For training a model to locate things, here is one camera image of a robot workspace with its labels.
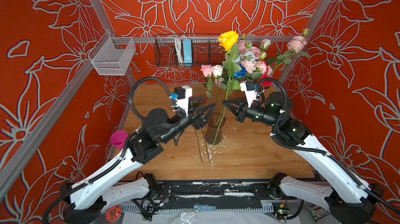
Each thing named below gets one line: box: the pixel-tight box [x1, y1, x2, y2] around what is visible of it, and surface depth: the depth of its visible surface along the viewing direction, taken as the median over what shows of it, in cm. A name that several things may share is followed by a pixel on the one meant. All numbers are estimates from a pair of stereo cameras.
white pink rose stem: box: [259, 39, 272, 60], surface depth 83 cm
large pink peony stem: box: [255, 59, 268, 75], surface depth 70 cm
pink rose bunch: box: [237, 39, 272, 77], surface depth 70 cm
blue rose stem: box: [233, 62, 247, 79], surface depth 63 cm
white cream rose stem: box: [211, 64, 224, 100], surface depth 69 cm
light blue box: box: [182, 38, 193, 64], surface depth 91 cm
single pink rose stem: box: [200, 64, 214, 98], surface depth 71 cm
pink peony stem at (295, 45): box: [266, 28, 311, 72], surface depth 77 cm
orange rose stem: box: [212, 30, 242, 146], surface depth 52 cm
